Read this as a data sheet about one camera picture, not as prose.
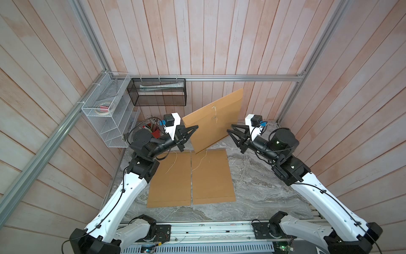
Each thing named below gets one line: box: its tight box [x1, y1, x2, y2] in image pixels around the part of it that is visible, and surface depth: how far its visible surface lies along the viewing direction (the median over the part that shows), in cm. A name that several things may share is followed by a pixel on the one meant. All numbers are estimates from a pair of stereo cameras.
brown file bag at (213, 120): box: [181, 88, 244, 155], surface depth 55 cm
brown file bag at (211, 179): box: [191, 148, 237, 205], surface depth 93 cm
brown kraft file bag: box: [146, 151, 192, 208], surface depth 90 cm
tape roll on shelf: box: [95, 102, 114, 116], surface depth 75 cm
